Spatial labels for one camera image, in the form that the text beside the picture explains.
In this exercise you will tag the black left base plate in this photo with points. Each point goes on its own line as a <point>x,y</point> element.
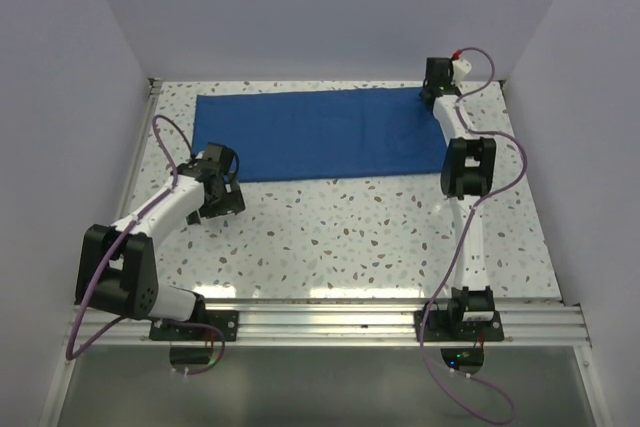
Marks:
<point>213,323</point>

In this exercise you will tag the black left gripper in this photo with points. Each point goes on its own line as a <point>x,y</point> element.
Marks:
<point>231,202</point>

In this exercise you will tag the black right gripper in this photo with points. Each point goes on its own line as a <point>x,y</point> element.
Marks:
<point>451,80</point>

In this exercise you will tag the blue surgical drape cloth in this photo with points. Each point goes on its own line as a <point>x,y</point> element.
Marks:
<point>324,134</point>

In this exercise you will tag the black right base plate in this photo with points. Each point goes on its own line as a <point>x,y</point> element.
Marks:
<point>442,323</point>

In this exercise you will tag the aluminium frame rail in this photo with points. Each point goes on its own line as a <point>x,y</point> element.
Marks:
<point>389,323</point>

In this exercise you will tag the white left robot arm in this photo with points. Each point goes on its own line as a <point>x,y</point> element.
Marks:
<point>117,270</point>

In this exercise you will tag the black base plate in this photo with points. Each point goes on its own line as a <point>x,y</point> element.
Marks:
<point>213,323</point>
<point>442,323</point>

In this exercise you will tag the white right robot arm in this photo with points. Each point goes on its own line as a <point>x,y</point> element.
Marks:
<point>466,177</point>

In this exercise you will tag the left side aluminium rail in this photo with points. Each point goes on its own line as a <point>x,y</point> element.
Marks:
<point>155,87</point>

